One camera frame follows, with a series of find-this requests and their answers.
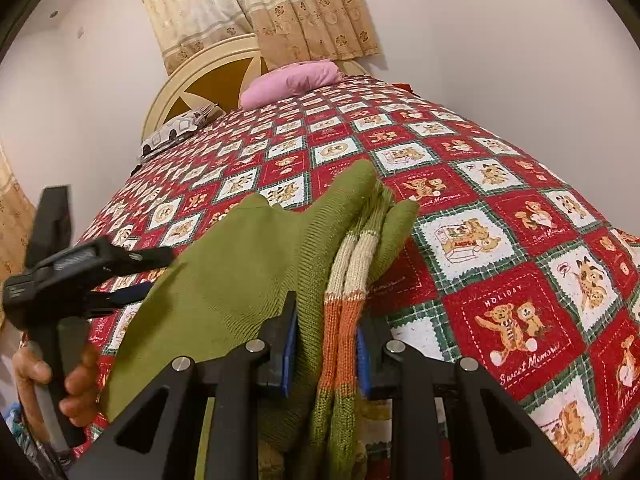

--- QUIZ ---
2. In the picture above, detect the beige patterned left curtain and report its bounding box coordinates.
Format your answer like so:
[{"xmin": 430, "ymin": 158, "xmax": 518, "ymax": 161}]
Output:
[{"xmin": 0, "ymin": 144, "xmax": 37, "ymax": 328}]

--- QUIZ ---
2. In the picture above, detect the beige patterned right curtain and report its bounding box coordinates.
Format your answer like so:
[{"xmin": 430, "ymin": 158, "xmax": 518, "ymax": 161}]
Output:
[{"xmin": 141, "ymin": 0, "xmax": 380, "ymax": 73}]

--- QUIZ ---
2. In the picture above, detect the white car print pillow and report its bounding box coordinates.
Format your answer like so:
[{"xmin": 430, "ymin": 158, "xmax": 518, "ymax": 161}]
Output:
[{"xmin": 139, "ymin": 104, "xmax": 226, "ymax": 162}]

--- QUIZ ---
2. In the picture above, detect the teal patterned right sleeve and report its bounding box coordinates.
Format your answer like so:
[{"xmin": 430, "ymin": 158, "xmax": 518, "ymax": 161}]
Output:
[{"xmin": 6, "ymin": 408, "xmax": 109, "ymax": 480}]

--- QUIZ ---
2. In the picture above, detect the left hand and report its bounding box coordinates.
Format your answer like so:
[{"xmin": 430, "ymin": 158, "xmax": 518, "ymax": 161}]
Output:
[{"xmin": 12, "ymin": 341, "xmax": 101, "ymax": 428}]

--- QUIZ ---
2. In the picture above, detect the pink pillow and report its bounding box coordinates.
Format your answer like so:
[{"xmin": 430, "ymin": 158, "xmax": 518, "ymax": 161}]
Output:
[{"xmin": 240, "ymin": 60, "xmax": 344, "ymax": 110}]

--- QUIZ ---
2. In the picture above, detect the cream wooden headboard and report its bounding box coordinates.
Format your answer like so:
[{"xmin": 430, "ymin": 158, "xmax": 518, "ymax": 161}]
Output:
[{"xmin": 141, "ymin": 32, "xmax": 369, "ymax": 141}]

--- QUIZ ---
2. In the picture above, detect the red bear patchwork bedspread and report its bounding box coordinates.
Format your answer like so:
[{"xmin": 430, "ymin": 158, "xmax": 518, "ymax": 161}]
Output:
[{"xmin": 86, "ymin": 76, "xmax": 639, "ymax": 479}]

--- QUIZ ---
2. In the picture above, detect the beige patterned curtain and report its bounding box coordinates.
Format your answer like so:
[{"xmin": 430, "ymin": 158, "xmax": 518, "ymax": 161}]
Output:
[
  {"xmin": 0, "ymin": 144, "xmax": 37, "ymax": 328},
  {"xmin": 141, "ymin": 0, "xmax": 380, "ymax": 73}
]

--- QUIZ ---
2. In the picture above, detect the green orange knitted sweater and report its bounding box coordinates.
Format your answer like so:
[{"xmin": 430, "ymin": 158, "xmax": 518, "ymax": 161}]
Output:
[{"xmin": 101, "ymin": 159, "xmax": 418, "ymax": 479}]

